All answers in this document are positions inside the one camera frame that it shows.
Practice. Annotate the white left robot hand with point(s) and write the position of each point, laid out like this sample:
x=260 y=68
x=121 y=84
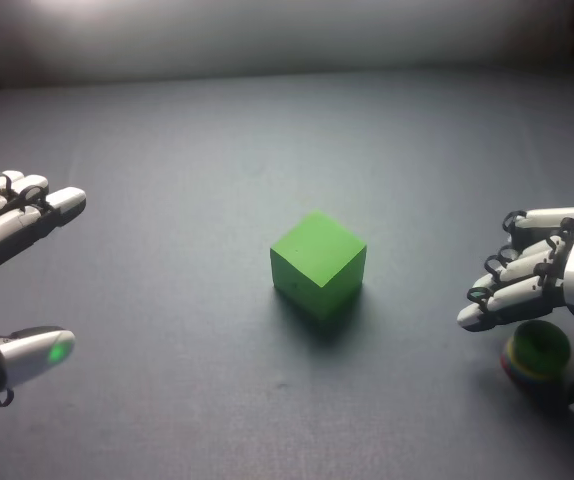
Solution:
x=12 y=220

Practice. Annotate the grey table cloth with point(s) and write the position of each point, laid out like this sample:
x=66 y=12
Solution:
x=167 y=400

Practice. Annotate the green cube block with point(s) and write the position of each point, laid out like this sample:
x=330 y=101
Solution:
x=317 y=250

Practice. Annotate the white backdrop sheet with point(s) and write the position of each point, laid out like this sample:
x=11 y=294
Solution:
x=267 y=35

